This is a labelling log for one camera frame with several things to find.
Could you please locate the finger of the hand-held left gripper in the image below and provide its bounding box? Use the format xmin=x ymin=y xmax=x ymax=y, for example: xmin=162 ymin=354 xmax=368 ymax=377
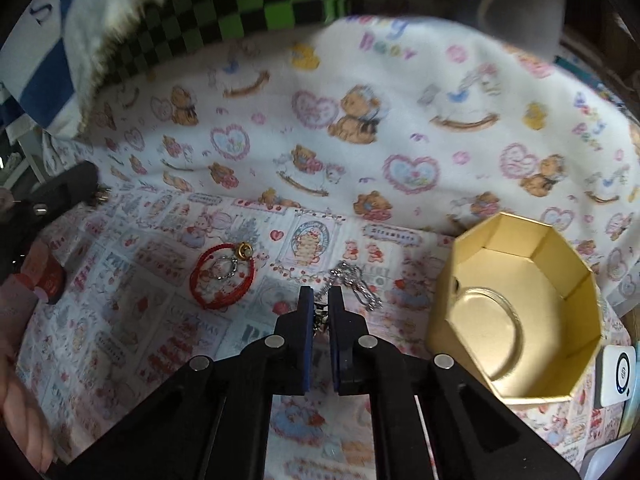
xmin=15 ymin=161 xmax=113 ymax=222

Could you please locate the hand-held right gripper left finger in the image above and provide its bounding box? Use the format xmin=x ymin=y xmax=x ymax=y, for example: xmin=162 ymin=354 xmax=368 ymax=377
xmin=47 ymin=286 xmax=316 ymax=480

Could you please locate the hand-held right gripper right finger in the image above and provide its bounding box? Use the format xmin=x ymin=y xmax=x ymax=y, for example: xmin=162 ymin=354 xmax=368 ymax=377
xmin=327 ymin=286 xmax=583 ymax=480

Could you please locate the silver chain necklace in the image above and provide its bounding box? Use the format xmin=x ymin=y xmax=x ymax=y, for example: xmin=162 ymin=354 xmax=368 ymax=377
xmin=312 ymin=260 xmax=384 ymax=335

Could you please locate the gold octagonal box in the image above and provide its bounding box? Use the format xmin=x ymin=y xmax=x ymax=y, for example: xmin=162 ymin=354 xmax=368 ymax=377
xmin=425 ymin=211 xmax=603 ymax=406

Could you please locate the person's left hand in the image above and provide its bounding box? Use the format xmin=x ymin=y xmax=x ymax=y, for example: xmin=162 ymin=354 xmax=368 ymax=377
xmin=0 ymin=280 xmax=57 ymax=473

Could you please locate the patchwork printed cloth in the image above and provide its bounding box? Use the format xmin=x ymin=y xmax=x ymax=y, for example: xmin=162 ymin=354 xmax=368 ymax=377
xmin=15 ymin=180 xmax=626 ymax=480

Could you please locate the white blue fuzzy cloth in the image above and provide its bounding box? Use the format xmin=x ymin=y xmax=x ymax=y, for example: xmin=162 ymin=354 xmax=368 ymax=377
xmin=0 ymin=0 xmax=193 ymax=137

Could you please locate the white bear printed blanket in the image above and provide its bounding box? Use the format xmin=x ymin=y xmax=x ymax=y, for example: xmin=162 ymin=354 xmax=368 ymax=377
xmin=42 ymin=12 xmax=640 ymax=321

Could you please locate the green black checkered cloth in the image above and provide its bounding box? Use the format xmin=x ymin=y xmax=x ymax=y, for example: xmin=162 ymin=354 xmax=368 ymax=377
xmin=95 ymin=0 xmax=357 ymax=92

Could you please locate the white device with round button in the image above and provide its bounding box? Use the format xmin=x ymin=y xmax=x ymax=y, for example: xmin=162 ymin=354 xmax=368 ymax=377
xmin=595 ymin=344 xmax=639 ymax=409

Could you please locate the white plastic object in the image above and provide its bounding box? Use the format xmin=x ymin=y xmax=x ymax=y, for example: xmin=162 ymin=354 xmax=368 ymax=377
xmin=575 ymin=439 xmax=632 ymax=480

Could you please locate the silver beaded ring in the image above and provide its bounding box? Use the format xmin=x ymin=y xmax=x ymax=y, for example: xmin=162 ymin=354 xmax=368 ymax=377
xmin=203 ymin=255 xmax=239 ymax=281

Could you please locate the red cord bracelet with bell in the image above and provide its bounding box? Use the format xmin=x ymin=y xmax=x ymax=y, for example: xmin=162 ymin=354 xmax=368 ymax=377
xmin=192 ymin=242 xmax=256 ymax=310

